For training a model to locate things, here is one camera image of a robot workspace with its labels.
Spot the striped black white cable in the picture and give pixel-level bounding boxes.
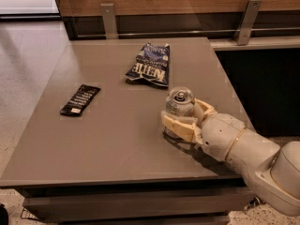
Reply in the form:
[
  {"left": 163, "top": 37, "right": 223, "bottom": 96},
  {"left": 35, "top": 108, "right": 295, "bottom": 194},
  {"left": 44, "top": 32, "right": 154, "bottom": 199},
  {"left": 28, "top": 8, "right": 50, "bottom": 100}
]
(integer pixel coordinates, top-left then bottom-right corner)
[{"left": 244, "top": 197, "right": 262, "bottom": 211}]

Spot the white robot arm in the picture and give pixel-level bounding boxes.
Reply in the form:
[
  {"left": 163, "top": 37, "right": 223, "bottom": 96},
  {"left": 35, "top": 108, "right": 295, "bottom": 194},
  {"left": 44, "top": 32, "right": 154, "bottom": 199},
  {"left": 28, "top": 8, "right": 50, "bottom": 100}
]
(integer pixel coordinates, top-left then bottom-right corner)
[{"left": 161, "top": 99, "right": 300, "bottom": 216}]

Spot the metal bracket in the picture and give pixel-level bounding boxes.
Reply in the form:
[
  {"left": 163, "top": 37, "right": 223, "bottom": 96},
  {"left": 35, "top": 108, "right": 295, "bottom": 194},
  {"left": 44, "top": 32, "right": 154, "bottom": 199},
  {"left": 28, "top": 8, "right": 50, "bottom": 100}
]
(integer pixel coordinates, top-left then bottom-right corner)
[
  {"left": 233, "top": 0, "right": 263, "bottom": 46},
  {"left": 100, "top": 3, "right": 118, "bottom": 39}
]

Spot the right metal bracket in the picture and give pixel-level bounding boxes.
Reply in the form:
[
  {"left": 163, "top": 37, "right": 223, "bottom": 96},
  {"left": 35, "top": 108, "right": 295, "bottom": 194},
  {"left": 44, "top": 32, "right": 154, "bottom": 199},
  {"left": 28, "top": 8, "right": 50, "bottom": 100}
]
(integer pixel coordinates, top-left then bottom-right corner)
[{"left": 233, "top": 0, "right": 263, "bottom": 46}]

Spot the grey table with drawers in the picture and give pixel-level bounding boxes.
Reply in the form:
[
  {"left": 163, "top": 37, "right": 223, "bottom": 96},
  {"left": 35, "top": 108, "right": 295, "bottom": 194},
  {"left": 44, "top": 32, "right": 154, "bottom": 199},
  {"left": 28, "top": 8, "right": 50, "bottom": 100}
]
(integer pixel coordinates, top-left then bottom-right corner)
[{"left": 1, "top": 39, "right": 253, "bottom": 225}]

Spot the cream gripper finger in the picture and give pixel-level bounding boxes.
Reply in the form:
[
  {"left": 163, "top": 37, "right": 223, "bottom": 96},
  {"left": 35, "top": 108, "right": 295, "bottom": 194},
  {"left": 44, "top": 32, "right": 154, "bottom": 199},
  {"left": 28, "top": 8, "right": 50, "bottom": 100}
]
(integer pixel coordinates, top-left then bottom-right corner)
[
  {"left": 193, "top": 98, "right": 217, "bottom": 126},
  {"left": 161, "top": 110, "right": 203, "bottom": 144}
]

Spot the black object at corner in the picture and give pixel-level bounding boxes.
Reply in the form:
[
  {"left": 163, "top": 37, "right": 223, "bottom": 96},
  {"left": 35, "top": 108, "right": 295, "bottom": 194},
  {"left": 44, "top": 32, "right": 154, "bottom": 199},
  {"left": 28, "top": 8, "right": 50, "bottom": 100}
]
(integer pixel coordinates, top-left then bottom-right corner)
[{"left": 0, "top": 203, "right": 8, "bottom": 225}]

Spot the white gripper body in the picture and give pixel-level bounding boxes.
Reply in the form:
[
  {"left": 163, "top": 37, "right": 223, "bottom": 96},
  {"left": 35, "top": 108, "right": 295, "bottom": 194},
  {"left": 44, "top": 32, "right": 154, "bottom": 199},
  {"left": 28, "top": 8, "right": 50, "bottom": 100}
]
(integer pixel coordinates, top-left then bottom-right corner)
[{"left": 202, "top": 113, "right": 246, "bottom": 161}]

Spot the left metal bracket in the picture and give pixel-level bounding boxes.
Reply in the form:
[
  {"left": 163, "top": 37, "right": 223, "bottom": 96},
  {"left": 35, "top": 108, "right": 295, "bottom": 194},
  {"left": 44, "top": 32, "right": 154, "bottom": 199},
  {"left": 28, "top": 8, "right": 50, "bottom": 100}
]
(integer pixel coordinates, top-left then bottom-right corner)
[{"left": 100, "top": 3, "right": 118, "bottom": 39}]

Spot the blue Kettle chips bag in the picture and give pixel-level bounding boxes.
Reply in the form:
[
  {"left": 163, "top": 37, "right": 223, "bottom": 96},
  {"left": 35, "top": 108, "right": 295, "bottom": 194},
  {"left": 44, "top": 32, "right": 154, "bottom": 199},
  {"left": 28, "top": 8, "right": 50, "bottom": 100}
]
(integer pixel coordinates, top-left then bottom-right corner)
[{"left": 126, "top": 43, "right": 171, "bottom": 87}]

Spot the black snack bar wrapper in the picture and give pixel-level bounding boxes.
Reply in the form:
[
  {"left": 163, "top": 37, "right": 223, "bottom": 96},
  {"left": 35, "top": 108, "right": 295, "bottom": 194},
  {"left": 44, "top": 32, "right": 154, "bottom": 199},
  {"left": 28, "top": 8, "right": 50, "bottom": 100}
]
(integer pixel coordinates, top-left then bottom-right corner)
[{"left": 60, "top": 84, "right": 100, "bottom": 116}]

